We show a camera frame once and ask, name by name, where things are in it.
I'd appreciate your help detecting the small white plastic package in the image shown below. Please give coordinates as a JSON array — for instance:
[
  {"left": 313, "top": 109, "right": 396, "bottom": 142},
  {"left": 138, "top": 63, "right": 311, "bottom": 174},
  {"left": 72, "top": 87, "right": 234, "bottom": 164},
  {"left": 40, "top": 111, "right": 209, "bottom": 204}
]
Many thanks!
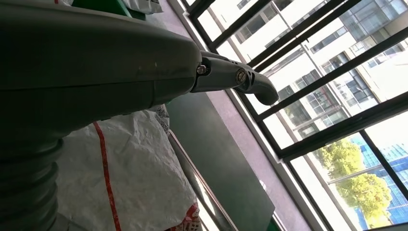
[{"left": 122, "top": 0, "right": 164, "bottom": 15}]

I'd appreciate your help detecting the white crumpled package red stripe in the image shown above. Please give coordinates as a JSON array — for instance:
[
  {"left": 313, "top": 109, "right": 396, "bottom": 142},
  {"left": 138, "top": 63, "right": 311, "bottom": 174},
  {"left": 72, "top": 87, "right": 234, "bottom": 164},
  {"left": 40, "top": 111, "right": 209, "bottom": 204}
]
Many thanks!
[{"left": 54, "top": 104, "right": 204, "bottom": 231}]

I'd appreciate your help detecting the green conveyor belt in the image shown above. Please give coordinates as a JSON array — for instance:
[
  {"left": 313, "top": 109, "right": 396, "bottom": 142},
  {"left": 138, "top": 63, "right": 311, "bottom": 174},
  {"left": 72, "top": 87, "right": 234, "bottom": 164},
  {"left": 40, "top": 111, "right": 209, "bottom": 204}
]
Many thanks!
[{"left": 165, "top": 91, "right": 277, "bottom": 231}]

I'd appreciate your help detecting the ribbed grey left arm sleeve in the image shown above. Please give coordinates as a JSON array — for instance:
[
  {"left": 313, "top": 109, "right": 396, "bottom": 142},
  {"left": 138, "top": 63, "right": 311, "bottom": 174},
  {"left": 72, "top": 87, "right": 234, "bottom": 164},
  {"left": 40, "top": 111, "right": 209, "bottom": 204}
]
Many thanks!
[{"left": 0, "top": 139, "right": 64, "bottom": 231}]

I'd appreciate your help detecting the black window frame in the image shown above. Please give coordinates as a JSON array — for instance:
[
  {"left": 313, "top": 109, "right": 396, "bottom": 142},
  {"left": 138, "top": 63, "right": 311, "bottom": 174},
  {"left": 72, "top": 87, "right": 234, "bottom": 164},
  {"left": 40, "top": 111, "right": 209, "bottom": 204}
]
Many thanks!
[{"left": 178, "top": 0, "right": 408, "bottom": 231}]

